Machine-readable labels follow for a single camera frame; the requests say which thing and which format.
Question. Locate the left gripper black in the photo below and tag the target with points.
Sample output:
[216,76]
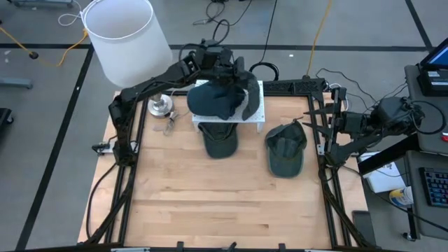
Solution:
[215,63]

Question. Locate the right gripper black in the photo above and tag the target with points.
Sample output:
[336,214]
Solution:
[353,123]

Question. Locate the dark blue baseball cap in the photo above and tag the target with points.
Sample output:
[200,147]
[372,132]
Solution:
[210,101]

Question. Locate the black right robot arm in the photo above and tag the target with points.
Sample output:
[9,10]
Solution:
[395,117]

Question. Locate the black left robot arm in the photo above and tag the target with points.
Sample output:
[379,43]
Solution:
[154,82]

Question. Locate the white perforated metal shelf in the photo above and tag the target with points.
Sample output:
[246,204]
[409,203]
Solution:
[210,120]

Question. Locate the white box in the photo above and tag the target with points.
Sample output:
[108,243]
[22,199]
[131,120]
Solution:
[383,178]

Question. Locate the silver lamp base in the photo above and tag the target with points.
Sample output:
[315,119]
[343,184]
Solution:
[160,106]

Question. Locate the grey desk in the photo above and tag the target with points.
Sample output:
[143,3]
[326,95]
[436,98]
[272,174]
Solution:
[416,217]
[427,140]

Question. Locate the white yellow blue canister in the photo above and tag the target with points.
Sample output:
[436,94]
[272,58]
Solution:
[400,196]

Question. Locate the white lampshade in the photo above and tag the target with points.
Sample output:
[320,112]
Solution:
[129,45]

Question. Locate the dark rectangular pad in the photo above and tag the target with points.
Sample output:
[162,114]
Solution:
[364,227]

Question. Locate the black device with labels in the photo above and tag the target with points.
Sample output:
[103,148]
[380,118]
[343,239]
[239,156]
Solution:
[434,82]

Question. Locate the black keyboard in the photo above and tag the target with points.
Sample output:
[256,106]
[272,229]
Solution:
[435,187]

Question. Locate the black monitor with blue screen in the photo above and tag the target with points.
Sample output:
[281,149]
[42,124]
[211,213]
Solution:
[437,56]

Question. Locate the grey furniture foot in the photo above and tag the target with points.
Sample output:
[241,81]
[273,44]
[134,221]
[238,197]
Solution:
[15,82]

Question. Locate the black aluminium table frame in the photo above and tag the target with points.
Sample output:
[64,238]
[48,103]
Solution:
[333,227]

